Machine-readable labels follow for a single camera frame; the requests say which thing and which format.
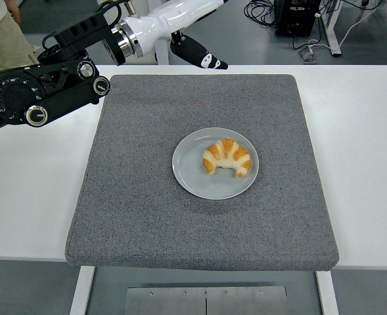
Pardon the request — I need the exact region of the long white cable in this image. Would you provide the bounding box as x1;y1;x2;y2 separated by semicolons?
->
307;0;380;51

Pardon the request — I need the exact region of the black computer box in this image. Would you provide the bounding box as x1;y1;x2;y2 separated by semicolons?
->
273;0;322;37

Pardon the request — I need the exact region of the grey floor socket box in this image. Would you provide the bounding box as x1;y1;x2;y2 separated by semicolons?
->
298;45;317;62

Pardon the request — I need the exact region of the grey felt mat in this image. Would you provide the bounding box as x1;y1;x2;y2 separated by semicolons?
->
64;73;340;272

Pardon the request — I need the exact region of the white table leg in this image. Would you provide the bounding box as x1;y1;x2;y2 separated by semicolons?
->
68;265;96;315
315;270;340;315

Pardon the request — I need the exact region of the black cable bundle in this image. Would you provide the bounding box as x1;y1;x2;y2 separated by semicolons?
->
243;0;278;29

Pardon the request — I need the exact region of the person's hand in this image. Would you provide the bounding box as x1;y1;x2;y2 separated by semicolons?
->
5;0;22;25

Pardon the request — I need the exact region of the croissant bread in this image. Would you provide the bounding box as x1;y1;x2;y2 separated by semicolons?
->
202;137;252;179

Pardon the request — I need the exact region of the grey round plate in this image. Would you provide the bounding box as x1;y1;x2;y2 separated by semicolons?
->
171;127;260;200

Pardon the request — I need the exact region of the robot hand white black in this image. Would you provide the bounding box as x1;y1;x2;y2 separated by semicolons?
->
132;0;229;71

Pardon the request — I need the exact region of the white desk leg with foot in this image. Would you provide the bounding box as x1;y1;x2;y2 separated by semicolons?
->
321;0;342;58

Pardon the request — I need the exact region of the grey metal plate with screws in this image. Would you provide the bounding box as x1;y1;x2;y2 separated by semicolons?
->
124;285;288;315

